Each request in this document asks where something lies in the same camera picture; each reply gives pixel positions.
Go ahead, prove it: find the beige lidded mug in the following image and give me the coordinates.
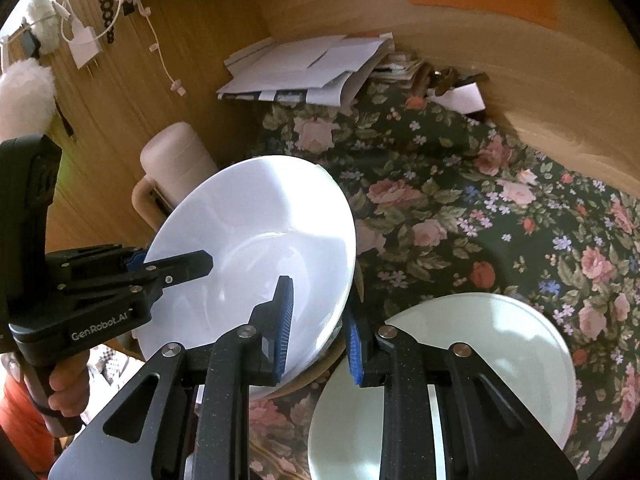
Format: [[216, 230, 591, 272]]
[[131, 121, 221, 233]]

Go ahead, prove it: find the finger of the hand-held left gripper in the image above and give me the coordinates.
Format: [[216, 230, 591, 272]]
[[47, 246, 148, 282], [57, 250, 215, 312]]

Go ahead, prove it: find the person's left hand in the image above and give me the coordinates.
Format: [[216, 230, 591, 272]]
[[47, 349, 92, 420]]

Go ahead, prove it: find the mint green plate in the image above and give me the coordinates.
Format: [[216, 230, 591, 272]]
[[307, 292, 572, 480]]

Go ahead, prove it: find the white fluffy headband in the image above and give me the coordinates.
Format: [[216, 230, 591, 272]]
[[26, 0, 65, 55]]

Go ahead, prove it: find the dark floral tablecloth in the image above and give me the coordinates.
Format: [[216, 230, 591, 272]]
[[100, 80, 640, 480]]

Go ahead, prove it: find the small white box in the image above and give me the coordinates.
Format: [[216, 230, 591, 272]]
[[447, 82, 487, 115]]

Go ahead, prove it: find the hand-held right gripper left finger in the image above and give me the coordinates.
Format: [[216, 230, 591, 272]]
[[47, 275, 296, 480]]

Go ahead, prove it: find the stack of white papers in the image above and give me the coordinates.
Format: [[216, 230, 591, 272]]
[[216, 32, 396, 108]]

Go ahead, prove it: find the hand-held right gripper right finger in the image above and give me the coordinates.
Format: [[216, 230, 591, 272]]
[[342, 285, 578, 480]]

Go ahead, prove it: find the white charger plug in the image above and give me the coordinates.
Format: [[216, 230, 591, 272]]
[[67, 24, 103, 70]]

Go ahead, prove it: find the white bowl with black pattern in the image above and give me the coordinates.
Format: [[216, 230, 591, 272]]
[[141, 155, 357, 401]]

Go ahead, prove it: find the white fluffy pompom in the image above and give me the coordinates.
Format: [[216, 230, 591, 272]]
[[0, 57, 57, 142]]

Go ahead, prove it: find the white cable with clips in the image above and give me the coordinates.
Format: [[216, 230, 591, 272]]
[[132, 0, 187, 96]]

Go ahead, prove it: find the stack of notebooks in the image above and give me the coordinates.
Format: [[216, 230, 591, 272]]
[[370, 50, 426, 83]]

